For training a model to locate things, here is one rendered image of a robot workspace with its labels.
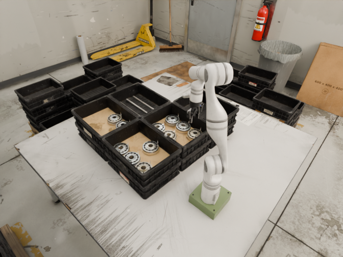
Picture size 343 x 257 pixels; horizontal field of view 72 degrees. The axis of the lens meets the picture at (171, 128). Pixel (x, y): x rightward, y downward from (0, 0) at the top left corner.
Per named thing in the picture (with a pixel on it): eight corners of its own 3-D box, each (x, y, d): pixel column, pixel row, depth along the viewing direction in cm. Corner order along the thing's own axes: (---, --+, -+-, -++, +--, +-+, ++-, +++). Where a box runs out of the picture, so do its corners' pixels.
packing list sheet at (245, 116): (262, 114, 203) (262, 113, 203) (249, 126, 190) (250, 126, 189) (229, 100, 220) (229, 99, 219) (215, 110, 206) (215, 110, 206)
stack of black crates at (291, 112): (287, 133, 270) (301, 101, 241) (276, 147, 252) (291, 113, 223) (254, 119, 290) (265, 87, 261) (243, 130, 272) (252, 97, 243)
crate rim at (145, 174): (182, 151, 138) (182, 148, 136) (143, 179, 122) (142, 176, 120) (140, 120, 159) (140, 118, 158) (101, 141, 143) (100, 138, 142)
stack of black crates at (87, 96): (106, 108, 301) (100, 76, 272) (121, 118, 286) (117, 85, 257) (78, 122, 278) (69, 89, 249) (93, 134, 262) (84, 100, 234)
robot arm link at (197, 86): (203, 87, 138) (189, 88, 137) (206, 62, 128) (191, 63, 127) (207, 94, 133) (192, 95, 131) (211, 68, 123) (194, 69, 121)
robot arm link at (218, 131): (231, 121, 100) (209, 124, 99) (230, 176, 109) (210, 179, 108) (223, 115, 108) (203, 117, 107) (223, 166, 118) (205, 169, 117)
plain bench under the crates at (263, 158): (287, 191, 226) (318, 137, 181) (180, 368, 133) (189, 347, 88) (165, 121, 306) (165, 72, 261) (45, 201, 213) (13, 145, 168)
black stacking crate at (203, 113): (237, 121, 177) (240, 108, 169) (212, 139, 161) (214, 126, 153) (197, 100, 198) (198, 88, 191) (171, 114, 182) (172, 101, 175)
